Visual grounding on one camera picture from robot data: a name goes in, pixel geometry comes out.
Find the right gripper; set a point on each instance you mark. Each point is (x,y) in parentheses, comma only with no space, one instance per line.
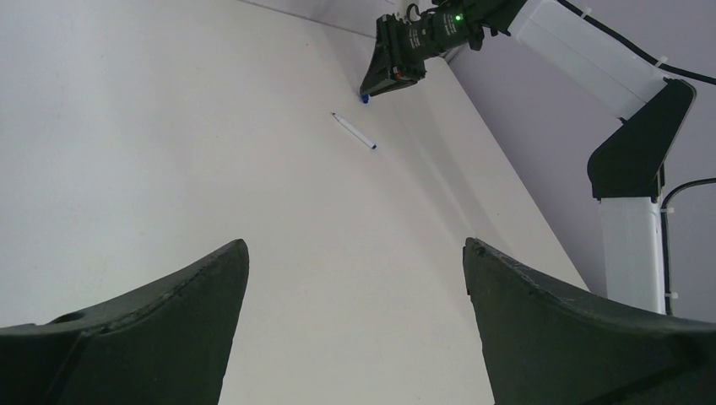
(398,60)

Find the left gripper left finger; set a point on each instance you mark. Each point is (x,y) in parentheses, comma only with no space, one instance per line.
(167,342)

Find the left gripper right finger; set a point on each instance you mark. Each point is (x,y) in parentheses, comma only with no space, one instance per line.
(545,341)

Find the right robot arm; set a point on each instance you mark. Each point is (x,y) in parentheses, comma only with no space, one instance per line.
(650,99)

